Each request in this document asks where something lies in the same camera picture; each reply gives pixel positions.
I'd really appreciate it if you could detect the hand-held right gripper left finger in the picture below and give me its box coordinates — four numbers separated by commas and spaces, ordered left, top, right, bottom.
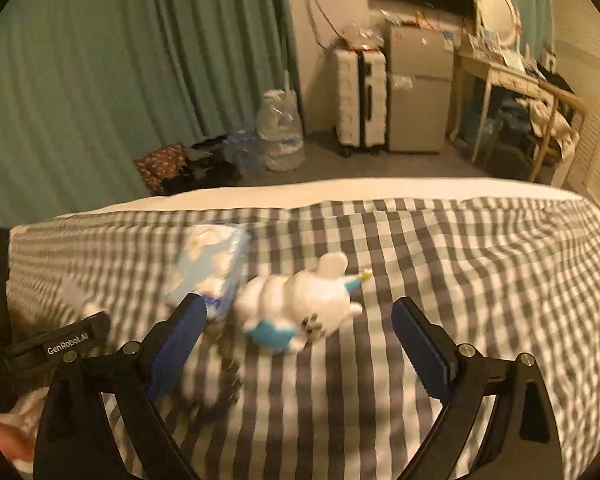
32, 292, 208, 480

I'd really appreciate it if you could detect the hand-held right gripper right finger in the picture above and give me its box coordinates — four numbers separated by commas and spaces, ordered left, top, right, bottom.
391, 296, 566, 480

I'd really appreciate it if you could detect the blue floral tissue pack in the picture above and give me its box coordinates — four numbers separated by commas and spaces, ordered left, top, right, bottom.
167, 224, 251, 322

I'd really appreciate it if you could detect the white and blue plush toy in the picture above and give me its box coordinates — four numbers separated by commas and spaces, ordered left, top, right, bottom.
232, 252, 373, 356

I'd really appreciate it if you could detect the person's left hand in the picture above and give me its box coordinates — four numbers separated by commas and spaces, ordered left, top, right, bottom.
0, 420, 35, 463

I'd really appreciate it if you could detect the grey checkered bedsheet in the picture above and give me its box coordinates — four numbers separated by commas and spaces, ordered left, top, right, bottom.
5, 197, 600, 480

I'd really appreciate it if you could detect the patterned gift bag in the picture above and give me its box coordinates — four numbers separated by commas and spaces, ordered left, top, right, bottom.
134, 143, 188, 196

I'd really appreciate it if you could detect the black bag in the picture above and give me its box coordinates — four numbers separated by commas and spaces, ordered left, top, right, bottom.
172, 135, 243, 193

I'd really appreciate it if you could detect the white mattress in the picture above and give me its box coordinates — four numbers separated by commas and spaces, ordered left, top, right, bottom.
55, 177, 581, 221

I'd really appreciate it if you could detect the blue plastic bag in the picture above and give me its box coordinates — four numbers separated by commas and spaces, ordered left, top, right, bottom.
220, 130, 268, 173

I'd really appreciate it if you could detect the large clear water jug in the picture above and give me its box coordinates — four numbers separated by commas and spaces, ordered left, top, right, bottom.
256, 89, 306, 171

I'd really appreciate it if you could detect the grey mini fridge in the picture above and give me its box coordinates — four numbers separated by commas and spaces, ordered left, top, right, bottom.
382, 22, 455, 154

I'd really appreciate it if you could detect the pale cloth on chair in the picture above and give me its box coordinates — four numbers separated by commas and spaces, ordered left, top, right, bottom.
530, 97, 581, 166

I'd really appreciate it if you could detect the white suitcase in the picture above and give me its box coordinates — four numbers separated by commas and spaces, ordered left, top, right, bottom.
332, 45, 388, 158

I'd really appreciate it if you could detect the wooden chair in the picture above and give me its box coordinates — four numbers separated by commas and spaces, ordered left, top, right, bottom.
500, 77, 588, 183

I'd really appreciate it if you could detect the white vanity desk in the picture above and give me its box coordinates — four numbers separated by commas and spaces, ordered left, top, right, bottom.
447, 50, 556, 163

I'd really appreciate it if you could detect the clear plastic bag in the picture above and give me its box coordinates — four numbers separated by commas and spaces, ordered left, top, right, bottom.
337, 22, 386, 53

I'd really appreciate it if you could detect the white oval mirror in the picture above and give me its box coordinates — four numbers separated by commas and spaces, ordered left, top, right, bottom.
477, 0, 522, 48

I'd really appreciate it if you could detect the green window curtain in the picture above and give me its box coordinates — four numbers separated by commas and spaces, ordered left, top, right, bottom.
485, 0, 553, 56

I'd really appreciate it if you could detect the black bead bracelet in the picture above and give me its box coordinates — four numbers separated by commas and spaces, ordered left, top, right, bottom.
195, 325, 246, 421

